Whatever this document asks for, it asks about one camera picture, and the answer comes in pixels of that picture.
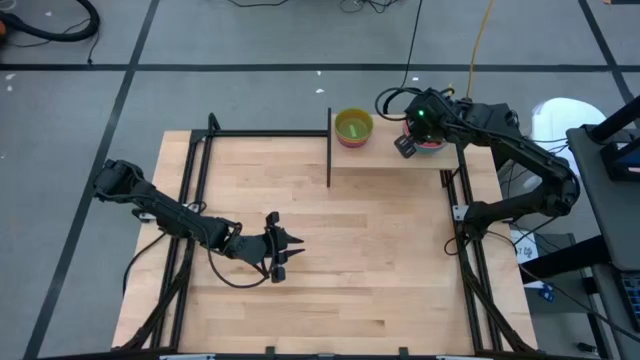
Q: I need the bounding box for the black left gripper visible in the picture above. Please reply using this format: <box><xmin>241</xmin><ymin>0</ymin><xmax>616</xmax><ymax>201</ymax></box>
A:
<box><xmin>230</xmin><ymin>211</ymin><xmax>305</xmax><ymax>284</ymax></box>

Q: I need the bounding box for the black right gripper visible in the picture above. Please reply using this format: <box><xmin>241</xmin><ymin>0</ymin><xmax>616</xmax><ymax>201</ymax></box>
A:
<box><xmin>393</xmin><ymin>88</ymin><xmax>454</xmax><ymax>160</ymax></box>

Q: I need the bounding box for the large blue bowl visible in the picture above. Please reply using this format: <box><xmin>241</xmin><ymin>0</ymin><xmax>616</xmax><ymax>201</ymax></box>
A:
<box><xmin>407</xmin><ymin>119</ymin><xmax>448</xmax><ymax>151</ymax></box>

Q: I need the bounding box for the large pink bowl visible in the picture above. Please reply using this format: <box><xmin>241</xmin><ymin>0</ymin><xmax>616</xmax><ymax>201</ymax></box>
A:
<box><xmin>407</xmin><ymin>134</ymin><xmax>449</xmax><ymax>155</ymax></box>

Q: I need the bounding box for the small lime green bowl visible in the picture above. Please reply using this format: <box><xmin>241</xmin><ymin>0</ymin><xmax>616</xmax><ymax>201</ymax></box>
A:
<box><xmin>334</xmin><ymin>107</ymin><xmax>375</xmax><ymax>145</ymax></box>

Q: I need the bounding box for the small yellow bowl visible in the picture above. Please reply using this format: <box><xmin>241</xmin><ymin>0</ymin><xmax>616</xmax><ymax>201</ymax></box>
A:
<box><xmin>335</xmin><ymin>128</ymin><xmax>374</xmax><ymax>146</ymax></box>

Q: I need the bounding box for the wooden shelf with black legs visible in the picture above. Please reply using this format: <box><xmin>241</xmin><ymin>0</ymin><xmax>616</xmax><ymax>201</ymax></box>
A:
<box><xmin>325</xmin><ymin>107</ymin><xmax>460</xmax><ymax>189</ymax></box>

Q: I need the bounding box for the black computer box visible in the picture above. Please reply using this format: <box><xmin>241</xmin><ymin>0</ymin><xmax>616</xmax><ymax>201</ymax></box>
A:
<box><xmin>479</xmin><ymin>102</ymin><xmax>526</xmax><ymax>169</ymax></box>

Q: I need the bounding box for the white paper sheet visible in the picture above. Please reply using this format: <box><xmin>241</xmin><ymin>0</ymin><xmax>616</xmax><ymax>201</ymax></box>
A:
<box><xmin>510</xmin><ymin>230</ymin><xmax>540</xmax><ymax>265</ymax></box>

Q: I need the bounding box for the black pole on cart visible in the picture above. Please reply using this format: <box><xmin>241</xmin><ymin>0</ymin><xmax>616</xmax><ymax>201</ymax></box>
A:
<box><xmin>584</xmin><ymin>94</ymin><xmax>640</xmax><ymax>144</ymax></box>

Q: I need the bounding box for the black device on cart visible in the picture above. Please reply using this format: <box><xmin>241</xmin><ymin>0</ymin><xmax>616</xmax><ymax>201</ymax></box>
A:
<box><xmin>598</xmin><ymin>139</ymin><xmax>640</xmax><ymax>182</ymax></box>

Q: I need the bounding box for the grey side cart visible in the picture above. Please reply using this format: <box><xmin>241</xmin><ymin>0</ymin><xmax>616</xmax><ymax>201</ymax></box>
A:
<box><xmin>565</xmin><ymin>93</ymin><xmax>640</xmax><ymax>274</ymax></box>

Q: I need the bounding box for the laptop keyboard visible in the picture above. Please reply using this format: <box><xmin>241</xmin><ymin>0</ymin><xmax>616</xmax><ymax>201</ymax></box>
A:
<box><xmin>618</xmin><ymin>272</ymin><xmax>640</xmax><ymax>334</ymax></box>

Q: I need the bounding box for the black coiled cable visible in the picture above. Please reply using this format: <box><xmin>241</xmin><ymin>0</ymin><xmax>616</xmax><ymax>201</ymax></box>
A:
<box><xmin>374</xmin><ymin>0</ymin><xmax>426</xmax><ymax>121</ymax></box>

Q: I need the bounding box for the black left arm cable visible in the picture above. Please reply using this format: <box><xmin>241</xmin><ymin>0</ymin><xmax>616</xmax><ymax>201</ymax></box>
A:
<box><xmin>205</xmin><ymin>227</ymin><xmax>274</xmax><ymax>290</ymax></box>

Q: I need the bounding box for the yellow hanging cable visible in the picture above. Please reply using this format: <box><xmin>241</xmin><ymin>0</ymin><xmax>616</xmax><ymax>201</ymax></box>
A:
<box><xmin>466</xmin><ymin>0</ymin><xmax>496</xmax><ymax>100</ymax></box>

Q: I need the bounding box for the black aluminium table frame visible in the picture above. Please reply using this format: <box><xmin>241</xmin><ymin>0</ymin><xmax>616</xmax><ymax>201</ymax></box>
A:
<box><xmin>112</xmin><ymin>112</ymin><xmax>539</xmax><ymax>360</ymax></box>

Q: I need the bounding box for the black base cable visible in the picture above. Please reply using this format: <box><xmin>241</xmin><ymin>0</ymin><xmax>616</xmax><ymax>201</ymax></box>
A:
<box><xmin>121</xmin><ymin>230</ymin><xmax>169</xmax><ymax>297</ymax></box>

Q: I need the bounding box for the black vacuum hose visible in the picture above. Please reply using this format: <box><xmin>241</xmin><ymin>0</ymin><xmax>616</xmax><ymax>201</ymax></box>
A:
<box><xmin>0</xmin><ymin>0</ymin><xmax>101</xmax><ymax>44</ymax></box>

